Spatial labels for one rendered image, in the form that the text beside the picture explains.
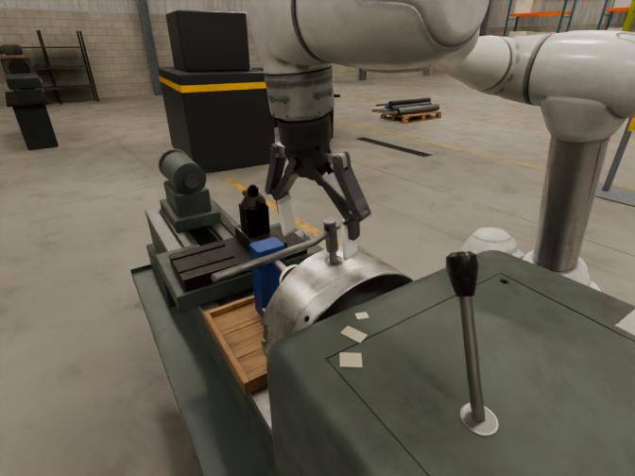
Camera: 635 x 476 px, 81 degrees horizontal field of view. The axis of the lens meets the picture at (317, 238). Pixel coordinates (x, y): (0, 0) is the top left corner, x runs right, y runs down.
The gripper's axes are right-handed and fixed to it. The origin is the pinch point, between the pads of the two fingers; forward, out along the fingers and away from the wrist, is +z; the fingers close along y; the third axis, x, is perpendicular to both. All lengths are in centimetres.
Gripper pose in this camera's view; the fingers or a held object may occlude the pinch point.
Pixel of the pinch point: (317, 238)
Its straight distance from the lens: 62.2
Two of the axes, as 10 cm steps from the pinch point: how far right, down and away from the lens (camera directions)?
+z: 1.0, 8.5, 5.2
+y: 7.5, 2.8, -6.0
